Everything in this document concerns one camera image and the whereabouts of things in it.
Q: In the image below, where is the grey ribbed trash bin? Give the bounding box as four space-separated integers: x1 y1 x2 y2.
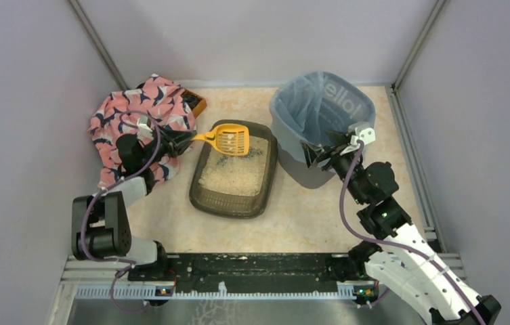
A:
277 144 336 190

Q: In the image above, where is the yellow litter scoop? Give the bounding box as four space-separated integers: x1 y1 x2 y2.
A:
192 123 250 156

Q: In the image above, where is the dark translucent litter box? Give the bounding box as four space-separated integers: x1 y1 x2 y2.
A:
189 120 277 219

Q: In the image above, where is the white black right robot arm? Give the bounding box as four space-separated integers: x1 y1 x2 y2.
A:
301 128 501 324

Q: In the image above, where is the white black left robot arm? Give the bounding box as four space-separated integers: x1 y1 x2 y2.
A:
71 128 197 268

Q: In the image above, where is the orange box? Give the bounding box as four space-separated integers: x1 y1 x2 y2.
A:
182 89 207 118

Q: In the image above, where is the beige cat litter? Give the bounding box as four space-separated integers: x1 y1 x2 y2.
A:
198 136 268 196

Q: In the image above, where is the pink patterned cloth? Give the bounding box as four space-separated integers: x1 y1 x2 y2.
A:
87 74 196 188

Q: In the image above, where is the light blue bin liner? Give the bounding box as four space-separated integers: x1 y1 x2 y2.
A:
270 71 376 163

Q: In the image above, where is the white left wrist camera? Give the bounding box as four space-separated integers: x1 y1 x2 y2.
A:
136 116 154 142

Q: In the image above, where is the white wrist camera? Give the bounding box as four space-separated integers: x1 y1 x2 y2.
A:
341 122 376 155
136 116 154 142

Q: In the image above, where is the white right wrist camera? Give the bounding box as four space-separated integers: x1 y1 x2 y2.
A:
341 122 376 155

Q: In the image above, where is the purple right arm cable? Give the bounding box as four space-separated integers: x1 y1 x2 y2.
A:
339 139 489 325

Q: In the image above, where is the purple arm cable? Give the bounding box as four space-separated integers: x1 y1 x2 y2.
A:
339 139 489 325
79 110 162 312

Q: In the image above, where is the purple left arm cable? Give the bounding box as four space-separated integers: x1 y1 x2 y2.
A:
79 110 162 312

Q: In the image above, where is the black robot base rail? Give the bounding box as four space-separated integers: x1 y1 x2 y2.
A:
127 252 394 301

